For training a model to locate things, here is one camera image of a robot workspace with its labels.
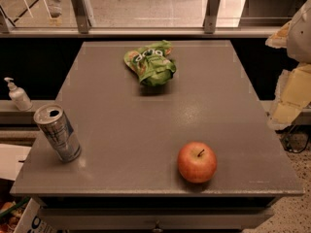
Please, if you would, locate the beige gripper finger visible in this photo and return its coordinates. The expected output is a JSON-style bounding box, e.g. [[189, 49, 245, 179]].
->
[[265, 21, 291, 49], [267, 63, 311, 130]]

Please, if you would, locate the green rice chip bag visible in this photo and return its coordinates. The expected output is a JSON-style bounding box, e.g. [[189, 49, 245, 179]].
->
[[123, 40, 177, 86]]

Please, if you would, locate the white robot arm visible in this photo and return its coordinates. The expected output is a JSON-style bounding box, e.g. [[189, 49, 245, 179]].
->
[[265, 0, 311, 130]]

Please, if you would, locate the silver redbull can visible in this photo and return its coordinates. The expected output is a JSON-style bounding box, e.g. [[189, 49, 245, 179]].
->
[[33, 104, 81, 162]]

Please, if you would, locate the red apple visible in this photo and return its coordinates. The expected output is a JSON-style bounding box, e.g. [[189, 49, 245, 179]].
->
[[178, 142, 217, 183]]

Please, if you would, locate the white pump dispenser bottle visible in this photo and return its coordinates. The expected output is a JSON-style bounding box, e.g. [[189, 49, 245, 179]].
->
[[4, 77, 32, 111]]

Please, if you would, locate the grey table drawer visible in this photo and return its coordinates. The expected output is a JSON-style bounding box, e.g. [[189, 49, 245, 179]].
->
[[38, 209, 273, 230]]

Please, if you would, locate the white paper sheet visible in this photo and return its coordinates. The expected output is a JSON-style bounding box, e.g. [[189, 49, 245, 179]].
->
[[0, 144, 30, 181]]

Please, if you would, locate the white cardboard box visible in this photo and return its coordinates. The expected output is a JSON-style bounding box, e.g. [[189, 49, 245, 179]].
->
[[14, 199, 57, 233]]

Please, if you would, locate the black floor cable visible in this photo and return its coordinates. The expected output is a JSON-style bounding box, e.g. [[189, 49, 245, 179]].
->
[[280, 124, 311, 154]]

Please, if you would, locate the metal railing post left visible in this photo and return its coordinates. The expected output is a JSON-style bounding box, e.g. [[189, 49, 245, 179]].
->
[[71, 0, 95, 34]]

